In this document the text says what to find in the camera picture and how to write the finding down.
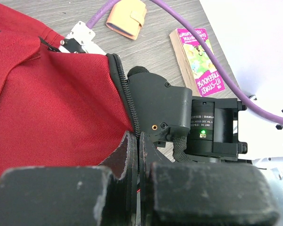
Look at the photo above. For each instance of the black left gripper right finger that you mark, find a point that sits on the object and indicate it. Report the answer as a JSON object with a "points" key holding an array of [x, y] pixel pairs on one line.
{"points": [[202, 194]]}

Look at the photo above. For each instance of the purple treehouse paperback book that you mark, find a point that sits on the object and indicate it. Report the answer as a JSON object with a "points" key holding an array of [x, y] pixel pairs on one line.
{"points": [[198, 72]]}

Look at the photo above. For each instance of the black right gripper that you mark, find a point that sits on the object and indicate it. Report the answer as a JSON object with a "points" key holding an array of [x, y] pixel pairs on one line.
{"points": [[163, 110]]}

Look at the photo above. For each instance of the red student backpack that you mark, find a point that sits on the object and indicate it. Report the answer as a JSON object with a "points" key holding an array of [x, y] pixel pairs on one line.
{"points": [[56, 109]]}

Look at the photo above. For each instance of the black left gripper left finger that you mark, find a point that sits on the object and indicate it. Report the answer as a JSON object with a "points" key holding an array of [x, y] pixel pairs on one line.
{"points": [[103, 195]]}

